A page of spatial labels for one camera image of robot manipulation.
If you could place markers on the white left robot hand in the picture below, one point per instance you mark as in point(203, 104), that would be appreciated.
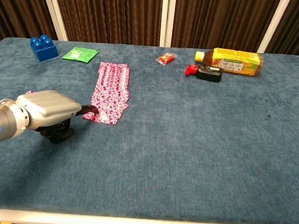
point(48, 108)

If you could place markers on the red and white small object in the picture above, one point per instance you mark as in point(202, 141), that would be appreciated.
point(31, 92)

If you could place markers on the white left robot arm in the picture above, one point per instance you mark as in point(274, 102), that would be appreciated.
point(4, 123)

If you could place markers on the blue toy building block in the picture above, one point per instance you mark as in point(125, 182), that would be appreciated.
point(43, 48)

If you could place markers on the green flat packet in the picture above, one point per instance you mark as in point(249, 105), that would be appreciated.
point(80, 55)

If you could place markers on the dark brown curtain panel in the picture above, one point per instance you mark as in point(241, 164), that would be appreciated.
point(21, 10)
point(221, 20)
point(296, 27)
point(107, 13)

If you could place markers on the small red snack packet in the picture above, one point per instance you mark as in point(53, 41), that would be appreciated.
point(166, 59)

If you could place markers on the blue table cloth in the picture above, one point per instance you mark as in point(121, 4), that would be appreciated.
point(174, 156)

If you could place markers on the small black bottle red cap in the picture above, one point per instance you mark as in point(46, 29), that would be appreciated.
point(207, 73)

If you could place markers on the yellow label tea bottle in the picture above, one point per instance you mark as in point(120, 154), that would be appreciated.
point(231, 61)

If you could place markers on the white partition post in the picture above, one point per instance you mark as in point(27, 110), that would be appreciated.
point(55, 12)
point(167, 19)
point(274, 25)

